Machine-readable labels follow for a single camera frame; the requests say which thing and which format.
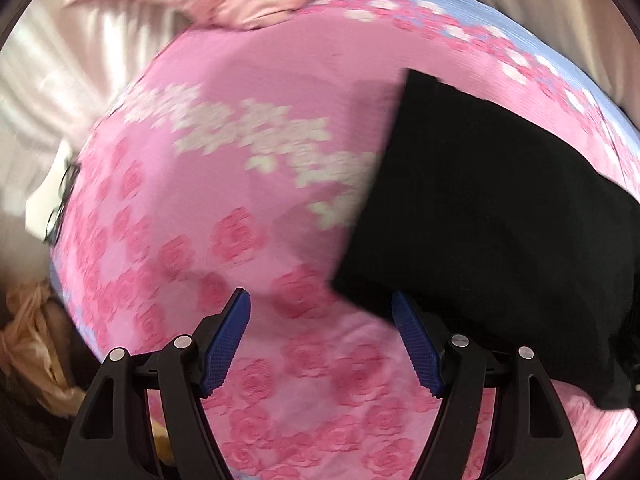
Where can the white satin curtain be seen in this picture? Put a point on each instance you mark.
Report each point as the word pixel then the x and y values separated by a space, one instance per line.
pixel 75 85

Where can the peach crumpled cloth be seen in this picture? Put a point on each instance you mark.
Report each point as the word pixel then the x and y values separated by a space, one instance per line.
pixel 35 340

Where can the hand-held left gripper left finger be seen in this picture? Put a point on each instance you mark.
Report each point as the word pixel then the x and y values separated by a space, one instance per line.
pixel 222 347

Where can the black eyeglasses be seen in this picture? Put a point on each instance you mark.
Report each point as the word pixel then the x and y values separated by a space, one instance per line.
pixel 62 205

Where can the black pants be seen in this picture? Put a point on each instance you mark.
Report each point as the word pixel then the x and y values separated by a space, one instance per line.
pixel 475 210

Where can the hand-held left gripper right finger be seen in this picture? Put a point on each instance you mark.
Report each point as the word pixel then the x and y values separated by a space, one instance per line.
pixel 417 345

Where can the pink rose print bedsheet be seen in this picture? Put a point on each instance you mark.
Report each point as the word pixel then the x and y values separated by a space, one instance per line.
pixel 225 160

